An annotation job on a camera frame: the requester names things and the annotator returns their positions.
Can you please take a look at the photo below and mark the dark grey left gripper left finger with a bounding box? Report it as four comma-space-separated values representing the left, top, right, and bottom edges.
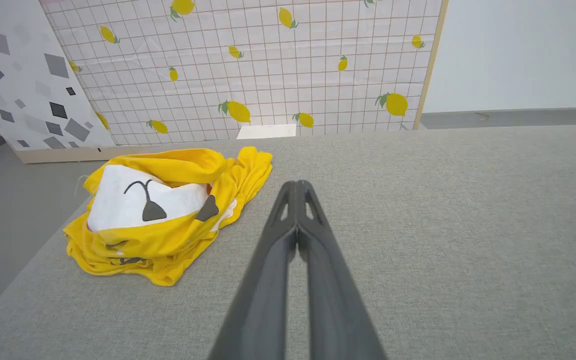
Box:
208, 180, 298, 360

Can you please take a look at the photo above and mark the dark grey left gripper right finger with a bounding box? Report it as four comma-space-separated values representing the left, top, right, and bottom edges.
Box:
297, 179, 387, 360

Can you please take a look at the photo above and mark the yellow garment with white print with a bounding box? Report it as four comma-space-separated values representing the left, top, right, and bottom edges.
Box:
63, 146, 274, 287

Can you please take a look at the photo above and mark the grey fabric sofa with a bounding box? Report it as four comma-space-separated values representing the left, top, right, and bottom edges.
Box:
0, 124, 576, 360

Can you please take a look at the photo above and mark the lemon print grid board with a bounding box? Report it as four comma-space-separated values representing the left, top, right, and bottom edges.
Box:
39, 0, 450, 147

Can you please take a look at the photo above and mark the grey terrazzo print panel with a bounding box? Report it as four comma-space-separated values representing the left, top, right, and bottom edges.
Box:
0, 0, 119, 165

